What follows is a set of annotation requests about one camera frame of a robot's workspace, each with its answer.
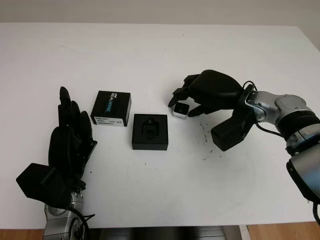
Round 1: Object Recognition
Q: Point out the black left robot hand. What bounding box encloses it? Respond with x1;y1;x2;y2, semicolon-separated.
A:
47;86;98;192

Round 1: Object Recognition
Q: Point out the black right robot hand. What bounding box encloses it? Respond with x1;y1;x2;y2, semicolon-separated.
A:
167;69;247;118

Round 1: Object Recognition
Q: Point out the small silver RealSense camera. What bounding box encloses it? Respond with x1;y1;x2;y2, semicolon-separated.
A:
171;101;190;120

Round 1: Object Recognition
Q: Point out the black RealSense box lid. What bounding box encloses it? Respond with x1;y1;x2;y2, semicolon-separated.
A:
90;90;133;128

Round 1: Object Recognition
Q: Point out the dark grey robot torso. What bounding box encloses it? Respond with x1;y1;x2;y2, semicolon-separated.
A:
89;226;241;240

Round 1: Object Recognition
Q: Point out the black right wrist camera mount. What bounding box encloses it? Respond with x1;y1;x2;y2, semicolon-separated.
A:
210;109;256;152

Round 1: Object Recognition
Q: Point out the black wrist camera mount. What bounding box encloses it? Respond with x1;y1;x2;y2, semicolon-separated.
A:
210;109;256;152
15;162;73;208

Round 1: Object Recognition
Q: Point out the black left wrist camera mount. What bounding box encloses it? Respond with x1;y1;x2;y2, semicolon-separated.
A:
15;162;73;208

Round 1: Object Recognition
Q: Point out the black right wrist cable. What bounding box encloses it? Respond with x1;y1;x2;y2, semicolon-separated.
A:
241;80;288;137

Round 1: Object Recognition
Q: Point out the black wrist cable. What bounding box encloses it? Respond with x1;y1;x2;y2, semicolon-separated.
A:
241;80;288;137
67;207;96;240

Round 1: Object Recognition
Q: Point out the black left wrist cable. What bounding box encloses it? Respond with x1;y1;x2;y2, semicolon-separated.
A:
67;207;96;240

